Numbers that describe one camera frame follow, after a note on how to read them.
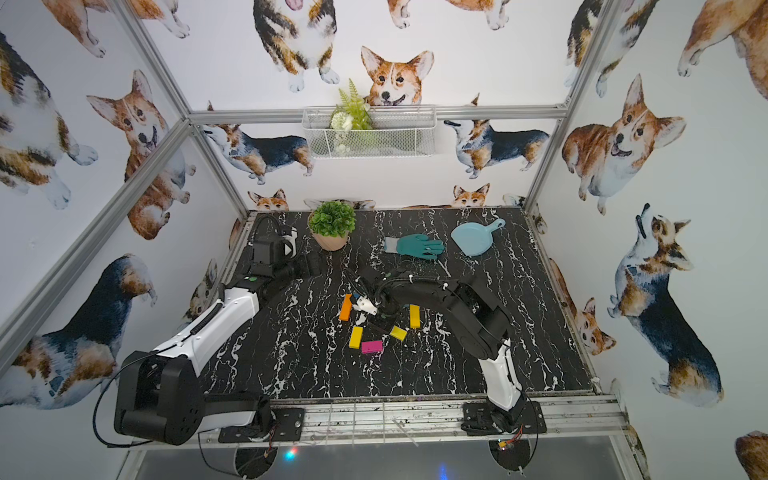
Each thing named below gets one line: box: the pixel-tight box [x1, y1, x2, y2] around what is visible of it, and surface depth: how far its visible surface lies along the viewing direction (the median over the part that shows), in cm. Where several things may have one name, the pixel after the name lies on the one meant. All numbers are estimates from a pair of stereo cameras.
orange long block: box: [339, 294, 353, 321], surface depth 95 cm
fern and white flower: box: [329, 78, 373, 152], surface depth 84 cm
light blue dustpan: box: [451, 218, 506, 257], surface depth 116 cm
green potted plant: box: [308, 200, 357, 251], surface depth 99 cm
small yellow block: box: [349, 326, 363, 349], surface depth 90 cm
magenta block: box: [361, 340, 383, 354], surface depth 88 cm
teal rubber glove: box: [384, 234, 445, 260], surface depth 111 cm
